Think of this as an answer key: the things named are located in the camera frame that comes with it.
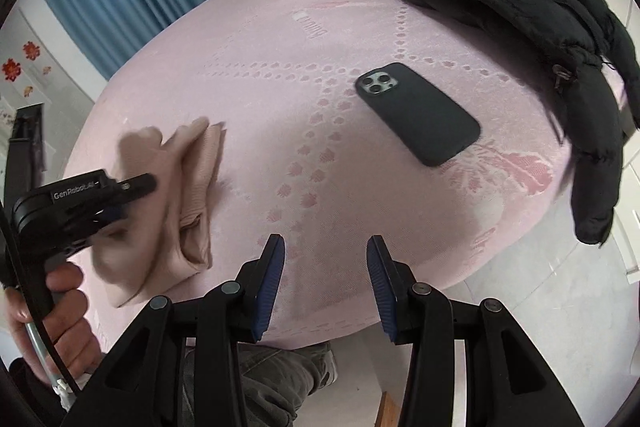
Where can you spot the person's left hand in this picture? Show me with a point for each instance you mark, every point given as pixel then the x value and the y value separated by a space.
pixel 66 325

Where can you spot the person's grey trousers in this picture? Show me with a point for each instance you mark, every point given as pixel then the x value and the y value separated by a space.
pixel 275 383

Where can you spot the black puffer jacket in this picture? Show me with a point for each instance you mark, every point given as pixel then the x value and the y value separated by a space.
pixel 570 41

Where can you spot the pink knit sweater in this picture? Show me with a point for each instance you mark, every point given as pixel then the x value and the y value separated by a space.
pixel 164 238

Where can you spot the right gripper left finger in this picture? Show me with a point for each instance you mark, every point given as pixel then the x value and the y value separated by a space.
pixel 139 381

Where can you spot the black smartphone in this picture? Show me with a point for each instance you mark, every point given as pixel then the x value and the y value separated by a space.
pixel 433 126

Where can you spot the pink bed sheet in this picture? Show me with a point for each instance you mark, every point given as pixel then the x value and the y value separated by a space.
pixel 305 158

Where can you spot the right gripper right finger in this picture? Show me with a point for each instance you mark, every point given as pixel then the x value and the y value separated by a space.
pixel 508 381

